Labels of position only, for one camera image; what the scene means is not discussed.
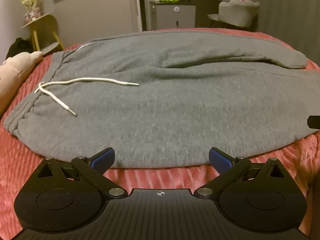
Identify black cloth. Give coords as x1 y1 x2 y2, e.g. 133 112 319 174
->
5 37 33 59

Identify cream plush animal pillow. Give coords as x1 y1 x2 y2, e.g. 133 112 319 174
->
0 51 43 117

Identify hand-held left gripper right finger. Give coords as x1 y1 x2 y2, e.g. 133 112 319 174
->
194 147 288 199

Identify yellow chair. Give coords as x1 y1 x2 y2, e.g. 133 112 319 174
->
20 14 65 55

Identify pink ribbed blanket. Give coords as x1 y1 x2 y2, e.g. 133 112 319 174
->
0 27 320 240

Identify wrapped flower bouquet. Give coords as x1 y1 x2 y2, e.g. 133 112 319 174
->
19 0 42 23

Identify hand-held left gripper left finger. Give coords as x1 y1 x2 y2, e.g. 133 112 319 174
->
32 147 128 199

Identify white armchair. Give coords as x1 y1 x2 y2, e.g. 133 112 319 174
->
207 0 260 28

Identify grey sweat pants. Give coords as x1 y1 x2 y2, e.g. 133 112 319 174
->
3 30 320 169

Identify grey cabinet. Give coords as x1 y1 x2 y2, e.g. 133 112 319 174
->
149 1 196 30

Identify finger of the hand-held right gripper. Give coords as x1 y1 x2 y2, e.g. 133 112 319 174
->
307 115 320 130

